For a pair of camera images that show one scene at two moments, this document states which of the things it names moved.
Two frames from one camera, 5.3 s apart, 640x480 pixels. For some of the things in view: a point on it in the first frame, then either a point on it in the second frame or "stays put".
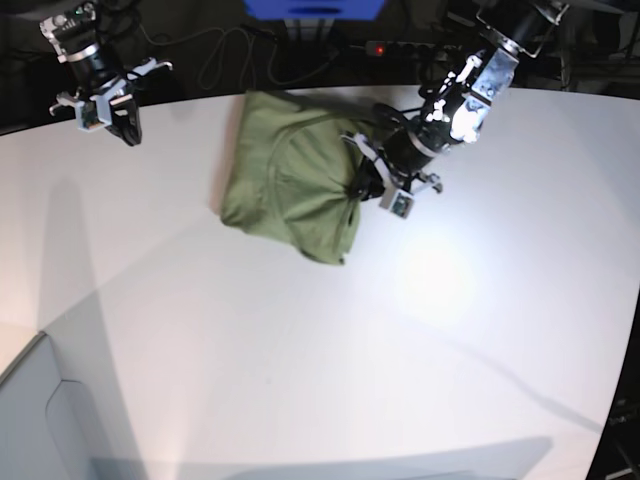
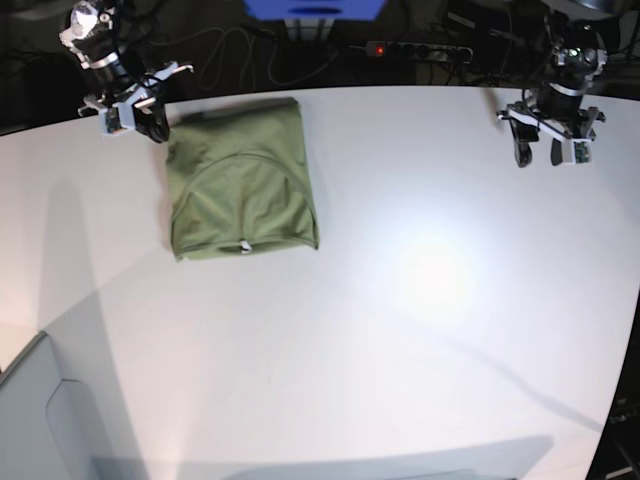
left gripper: x=399 y=155 to x=526 y=122
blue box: x=314 y=9 stays put
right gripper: x=97 y=79 to x=124 y=101
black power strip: x=412 y=50 stays put
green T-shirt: x=289 y=170 to x=238 y=179
